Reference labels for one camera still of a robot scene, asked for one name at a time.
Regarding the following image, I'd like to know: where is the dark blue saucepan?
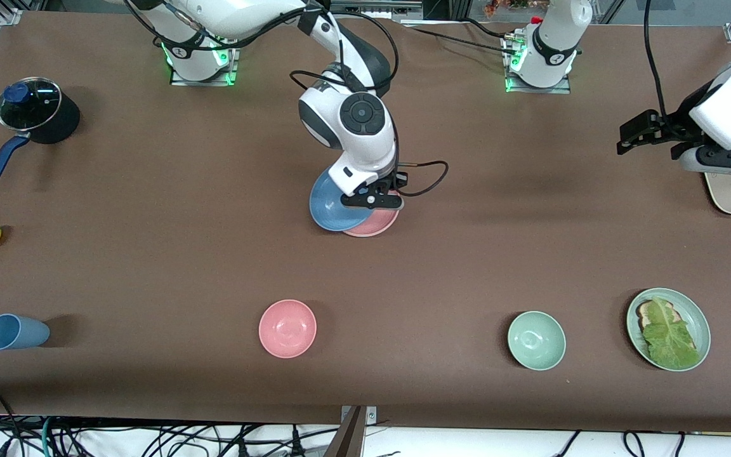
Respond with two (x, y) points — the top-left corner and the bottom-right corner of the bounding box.
(0, 77), (81, 189)

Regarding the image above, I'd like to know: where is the dark metal strut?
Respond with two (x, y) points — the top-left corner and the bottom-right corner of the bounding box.
(324, 406), (366, 457)

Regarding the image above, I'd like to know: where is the pink plate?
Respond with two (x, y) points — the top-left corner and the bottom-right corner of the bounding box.
(343, 190), (400, 238)

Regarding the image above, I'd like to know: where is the pink bowl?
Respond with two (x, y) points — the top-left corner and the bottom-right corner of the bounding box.
(258, 299), (317, 359)

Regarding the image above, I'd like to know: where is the blue plastic cup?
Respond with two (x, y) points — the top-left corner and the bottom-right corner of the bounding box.
(0, 314), (51, 351)

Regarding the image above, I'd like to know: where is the toast slice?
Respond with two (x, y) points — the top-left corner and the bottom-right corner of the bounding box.
(636, 300), (680, 331)

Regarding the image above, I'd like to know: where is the colourful toy pile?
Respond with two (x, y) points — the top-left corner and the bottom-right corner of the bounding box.
(483, 0), (551, 17)

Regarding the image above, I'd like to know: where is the black base cable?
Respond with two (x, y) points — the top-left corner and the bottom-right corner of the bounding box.
(461, 18), (518, 42)
(404, 25), (518, 56)

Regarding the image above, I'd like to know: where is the glass lid with blue knob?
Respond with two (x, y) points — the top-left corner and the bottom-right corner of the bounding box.
(0, 77), (62, 132)

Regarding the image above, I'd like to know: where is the green plate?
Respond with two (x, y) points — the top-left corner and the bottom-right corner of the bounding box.
(626, 288), (712, 372)

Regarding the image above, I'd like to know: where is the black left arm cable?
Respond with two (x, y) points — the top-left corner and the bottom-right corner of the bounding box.
(643, 0), (668, 118)

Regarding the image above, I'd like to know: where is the green lettuce leaf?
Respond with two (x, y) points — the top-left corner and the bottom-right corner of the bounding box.
(642, 297), (701, 369)

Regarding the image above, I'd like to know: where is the green bowl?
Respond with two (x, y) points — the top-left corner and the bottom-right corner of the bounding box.
(507, 310), (567, 371)

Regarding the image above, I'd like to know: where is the blue plate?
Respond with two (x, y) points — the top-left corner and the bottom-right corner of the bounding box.
(309, 170), (376, 232)

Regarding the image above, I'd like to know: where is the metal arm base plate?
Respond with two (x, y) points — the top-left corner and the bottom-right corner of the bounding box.
(170, 38), (240, 87)
(504, 32), (572, 95)

